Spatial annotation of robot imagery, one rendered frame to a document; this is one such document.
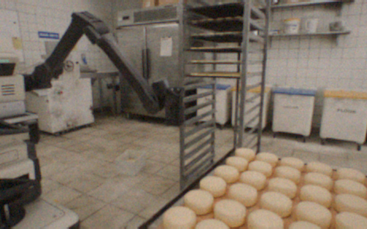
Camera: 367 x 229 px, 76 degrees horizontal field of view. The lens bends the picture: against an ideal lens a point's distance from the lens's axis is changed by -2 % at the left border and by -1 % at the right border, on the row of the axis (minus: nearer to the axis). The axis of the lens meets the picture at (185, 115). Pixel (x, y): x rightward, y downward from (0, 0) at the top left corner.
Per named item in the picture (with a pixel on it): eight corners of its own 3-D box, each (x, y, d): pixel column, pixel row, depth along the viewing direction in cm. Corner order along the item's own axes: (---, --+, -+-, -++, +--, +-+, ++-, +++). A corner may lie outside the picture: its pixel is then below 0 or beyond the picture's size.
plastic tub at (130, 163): (134, 176, 243) (134, 161, 239) (115, 174, 247) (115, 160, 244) (146, 164, 271) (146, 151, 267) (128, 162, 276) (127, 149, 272)
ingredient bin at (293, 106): (269, 138, 361) (273, 88, 344) (277, 128, 414) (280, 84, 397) (308, 145, 334) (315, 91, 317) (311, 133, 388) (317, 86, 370)
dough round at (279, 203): (254, 205, 42) (255, 195, 41) (275, 198, 44) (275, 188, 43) (275, 222, 37) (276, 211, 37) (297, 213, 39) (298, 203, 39)
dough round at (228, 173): (224, 171, 55) (224, 163, 55) (242, 178, 52) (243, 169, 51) (209, 178, 52) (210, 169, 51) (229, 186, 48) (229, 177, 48)
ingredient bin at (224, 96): (194, 127, 421) (194, 83, 404) (208, 119, 477) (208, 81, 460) (224, 131, 397) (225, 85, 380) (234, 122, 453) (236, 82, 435)
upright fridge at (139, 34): (202, 118, 483) (204, 11, 438) (179, 130, 407) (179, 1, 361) (147, 111, 551) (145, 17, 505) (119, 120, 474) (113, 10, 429)
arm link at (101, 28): (91, 2, 96) (72, 3, 88) (113, 29, 98) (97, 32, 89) (48, 66, 120) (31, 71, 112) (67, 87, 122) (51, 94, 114)
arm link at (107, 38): (99, 29, 100) (80, 32, 91) (106, 20, 97) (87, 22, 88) (160, 108, 107) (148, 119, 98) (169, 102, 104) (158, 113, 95)
